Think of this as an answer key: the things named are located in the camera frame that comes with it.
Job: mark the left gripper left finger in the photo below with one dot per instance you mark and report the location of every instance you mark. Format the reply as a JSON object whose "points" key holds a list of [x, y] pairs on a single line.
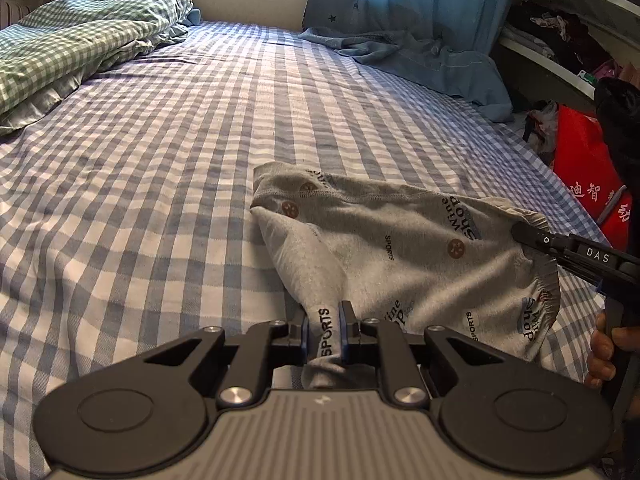
{"points": [[146, 413]]}

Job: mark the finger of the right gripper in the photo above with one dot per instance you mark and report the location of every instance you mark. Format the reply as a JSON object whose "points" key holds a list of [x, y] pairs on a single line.
{"points": [[594, 263]]}

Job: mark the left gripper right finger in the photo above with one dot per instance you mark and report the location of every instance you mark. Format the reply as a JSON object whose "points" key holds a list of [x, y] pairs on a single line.
{"points": [[498, 411]]}

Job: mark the grey printed pants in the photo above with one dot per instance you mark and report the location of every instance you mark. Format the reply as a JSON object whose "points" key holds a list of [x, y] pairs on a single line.
{"points": [[406, 255]]}

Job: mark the person's right hand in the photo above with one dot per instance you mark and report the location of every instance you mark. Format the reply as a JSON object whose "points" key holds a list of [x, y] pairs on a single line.
{"points": [[602, 348]]}

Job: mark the white shelf board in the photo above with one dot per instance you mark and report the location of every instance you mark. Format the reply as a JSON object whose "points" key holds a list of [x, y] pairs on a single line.
{"points": [[614, 23]]}

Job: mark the red bag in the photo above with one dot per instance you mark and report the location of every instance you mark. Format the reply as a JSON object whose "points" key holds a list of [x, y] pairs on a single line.
{"points": [[582, 162]]}

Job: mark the crumpled patterned cloth by shelf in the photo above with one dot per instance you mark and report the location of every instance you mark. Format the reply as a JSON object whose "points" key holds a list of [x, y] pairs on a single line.
{"points": [[541, 128]]}

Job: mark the dark clothes pile on shelf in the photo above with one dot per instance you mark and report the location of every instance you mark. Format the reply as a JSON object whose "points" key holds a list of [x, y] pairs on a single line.
{"points": [[567, 36]]}

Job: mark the blue checked bed sheet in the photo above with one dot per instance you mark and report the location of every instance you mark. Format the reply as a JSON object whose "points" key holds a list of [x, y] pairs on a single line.
{"points": [[125, 213]]}

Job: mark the blue star curtain right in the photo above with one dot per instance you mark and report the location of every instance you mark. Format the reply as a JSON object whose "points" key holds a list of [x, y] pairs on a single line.
{"points": [[410, 0]]}

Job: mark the green checked quilt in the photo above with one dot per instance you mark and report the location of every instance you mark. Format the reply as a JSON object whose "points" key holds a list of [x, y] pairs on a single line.
{"points": [[49, 53]]}

